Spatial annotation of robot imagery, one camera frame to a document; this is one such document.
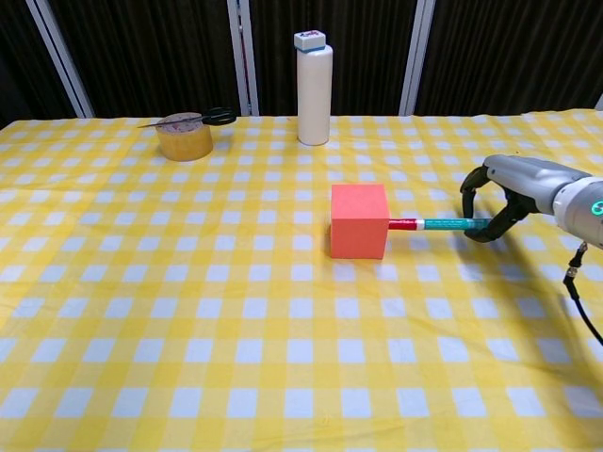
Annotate red and teal marker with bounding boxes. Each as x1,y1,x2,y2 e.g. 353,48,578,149
386,217,491,234

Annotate white mahjong tile block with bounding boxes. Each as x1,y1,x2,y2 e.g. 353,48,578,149
293,29,327,52

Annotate white cylindrical bottle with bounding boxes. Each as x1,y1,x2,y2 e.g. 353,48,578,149
296,43,334,146

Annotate red cube block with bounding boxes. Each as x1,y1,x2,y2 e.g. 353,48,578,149
330,184,390,260

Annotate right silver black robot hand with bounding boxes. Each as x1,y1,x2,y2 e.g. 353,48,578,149
459,153,593,244

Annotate black pleated curtain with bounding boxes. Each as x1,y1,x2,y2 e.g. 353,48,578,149
0,0,603,121

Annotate black cable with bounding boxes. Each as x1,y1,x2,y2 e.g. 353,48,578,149
563,241,603,346

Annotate black handled scissors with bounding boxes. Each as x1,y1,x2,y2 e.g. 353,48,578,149
137,106,236,129

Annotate yellow white checkered tablecloth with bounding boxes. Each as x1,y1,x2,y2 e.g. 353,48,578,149
0,108,603,452

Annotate yellowish clear packing tape roll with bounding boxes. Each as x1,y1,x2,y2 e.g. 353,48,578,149
155,111,214,162

